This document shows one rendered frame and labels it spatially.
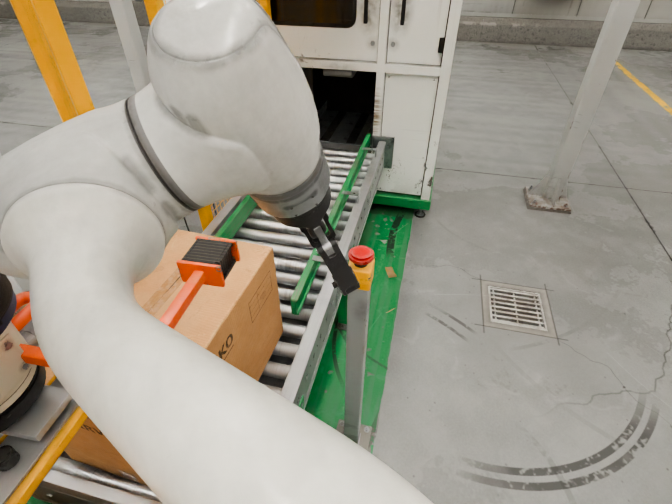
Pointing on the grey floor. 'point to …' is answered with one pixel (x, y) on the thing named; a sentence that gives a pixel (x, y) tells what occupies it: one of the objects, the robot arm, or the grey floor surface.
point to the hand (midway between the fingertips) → (328, 248)
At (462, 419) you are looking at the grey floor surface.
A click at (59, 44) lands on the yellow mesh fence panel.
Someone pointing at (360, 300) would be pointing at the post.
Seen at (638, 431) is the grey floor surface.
